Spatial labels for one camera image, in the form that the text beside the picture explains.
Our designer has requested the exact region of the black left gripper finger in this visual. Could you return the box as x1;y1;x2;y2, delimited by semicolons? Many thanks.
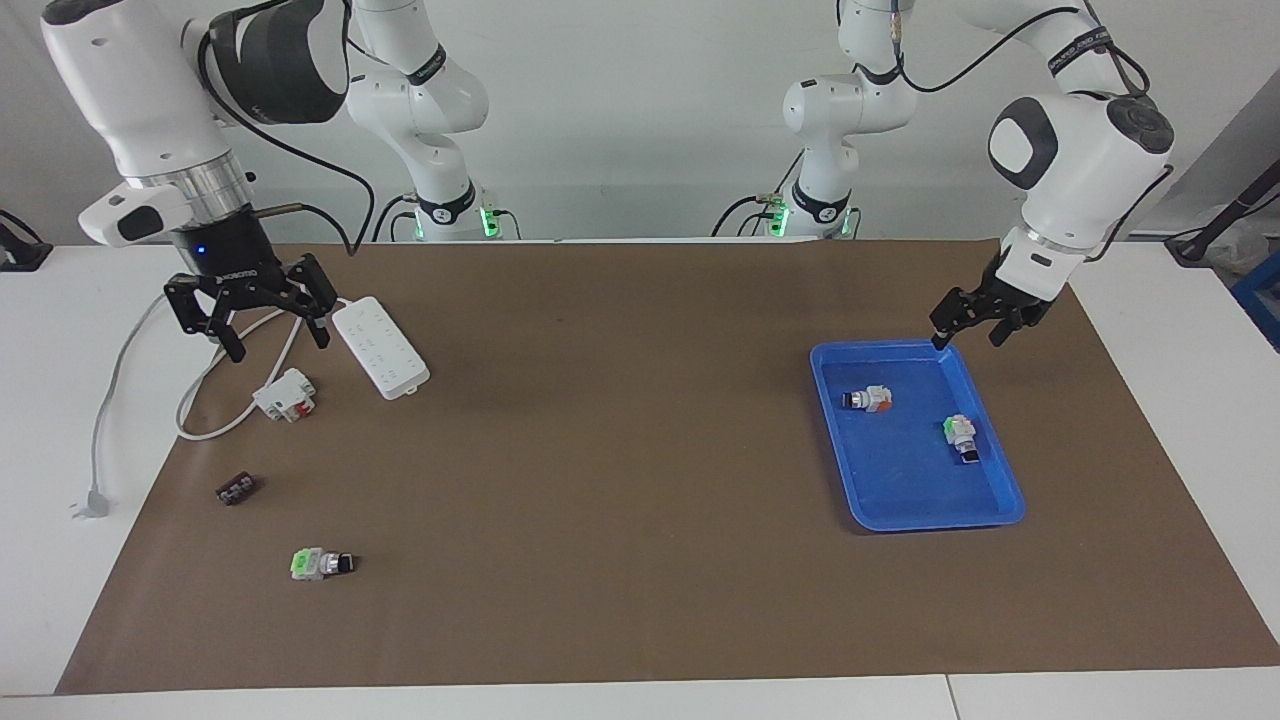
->
930;285;999;351
990;300;1053;349

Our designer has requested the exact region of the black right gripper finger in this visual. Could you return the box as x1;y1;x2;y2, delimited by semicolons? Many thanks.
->
163;275;247;363
270;253;339;351

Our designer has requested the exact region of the white selector switch orange block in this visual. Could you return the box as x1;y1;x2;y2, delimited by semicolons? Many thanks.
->
942;413;983;465

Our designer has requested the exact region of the white power strip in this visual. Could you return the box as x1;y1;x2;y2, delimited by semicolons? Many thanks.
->
332;295;432;401

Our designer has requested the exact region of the white red circuit breaker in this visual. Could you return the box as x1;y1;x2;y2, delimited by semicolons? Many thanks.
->
252;368;318;424

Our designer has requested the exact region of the black stand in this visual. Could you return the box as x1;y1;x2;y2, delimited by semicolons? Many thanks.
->
1165;158;1280;267

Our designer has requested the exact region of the blue plastic tray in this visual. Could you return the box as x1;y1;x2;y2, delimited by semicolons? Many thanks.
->
808;339;1028;533

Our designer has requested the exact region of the black clamp base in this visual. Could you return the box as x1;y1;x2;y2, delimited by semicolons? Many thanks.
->
0;210;53;273

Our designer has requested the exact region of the clear plastic bag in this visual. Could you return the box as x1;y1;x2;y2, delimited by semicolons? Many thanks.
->
1205;205;1273;276

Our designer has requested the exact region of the blue crate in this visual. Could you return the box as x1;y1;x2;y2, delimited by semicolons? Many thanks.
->
1230;250;1280;353

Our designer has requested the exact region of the brown table mat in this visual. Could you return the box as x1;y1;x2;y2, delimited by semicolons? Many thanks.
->
55;238;1280;696

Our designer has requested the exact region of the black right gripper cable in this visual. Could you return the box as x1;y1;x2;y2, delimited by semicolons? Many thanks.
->
195;0;377;257

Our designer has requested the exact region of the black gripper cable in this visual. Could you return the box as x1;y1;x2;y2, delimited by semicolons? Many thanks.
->
195;0;377;257
890;0;1177;266

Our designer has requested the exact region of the black right base cable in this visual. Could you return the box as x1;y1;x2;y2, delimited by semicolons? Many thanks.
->
372;195;419;241

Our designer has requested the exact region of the black base cable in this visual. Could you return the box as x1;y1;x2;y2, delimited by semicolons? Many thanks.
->
372;195;419;241
712;195;791;238

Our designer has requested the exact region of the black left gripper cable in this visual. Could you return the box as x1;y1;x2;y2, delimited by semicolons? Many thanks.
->
890;0;1177;266

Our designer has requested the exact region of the white power cable with plug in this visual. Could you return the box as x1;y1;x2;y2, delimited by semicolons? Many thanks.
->
70;290;351;521

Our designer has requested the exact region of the black left base cable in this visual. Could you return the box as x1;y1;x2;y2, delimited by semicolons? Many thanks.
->
712;195;791;238

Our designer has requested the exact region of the white selector switch green block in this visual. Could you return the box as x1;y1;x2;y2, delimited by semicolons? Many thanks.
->
290;547;356;582

